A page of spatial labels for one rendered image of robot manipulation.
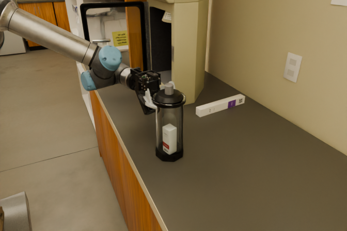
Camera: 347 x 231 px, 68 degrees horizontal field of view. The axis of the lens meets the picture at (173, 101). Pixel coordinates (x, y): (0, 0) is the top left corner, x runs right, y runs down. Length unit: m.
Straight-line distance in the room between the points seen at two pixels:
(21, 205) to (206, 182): 0.54
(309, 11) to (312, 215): 0.72
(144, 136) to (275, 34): 0.73
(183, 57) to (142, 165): 0.51
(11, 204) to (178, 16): 0.86
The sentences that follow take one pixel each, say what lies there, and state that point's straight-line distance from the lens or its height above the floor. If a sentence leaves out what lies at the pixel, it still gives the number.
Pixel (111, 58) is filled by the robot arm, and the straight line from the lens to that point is 0.86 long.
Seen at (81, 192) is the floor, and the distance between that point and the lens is 2.23.
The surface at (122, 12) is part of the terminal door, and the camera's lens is 1.36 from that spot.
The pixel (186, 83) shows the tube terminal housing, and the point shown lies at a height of 1.05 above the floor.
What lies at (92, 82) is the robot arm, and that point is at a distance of 0.97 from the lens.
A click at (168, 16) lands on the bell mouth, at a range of 1.22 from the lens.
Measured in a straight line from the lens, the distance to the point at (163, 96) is 0.80.
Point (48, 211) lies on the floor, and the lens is 2.18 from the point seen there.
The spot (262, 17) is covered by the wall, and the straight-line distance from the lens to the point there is 1.32.
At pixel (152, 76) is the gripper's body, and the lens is 0.89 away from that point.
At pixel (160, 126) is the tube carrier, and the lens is 0.84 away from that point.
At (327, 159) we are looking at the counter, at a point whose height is 0.94.
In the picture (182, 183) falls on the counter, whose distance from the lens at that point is 0.84.
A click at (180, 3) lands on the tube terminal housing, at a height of 1.41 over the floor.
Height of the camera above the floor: 1.53
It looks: 27 degrees down
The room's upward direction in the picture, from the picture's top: straight up
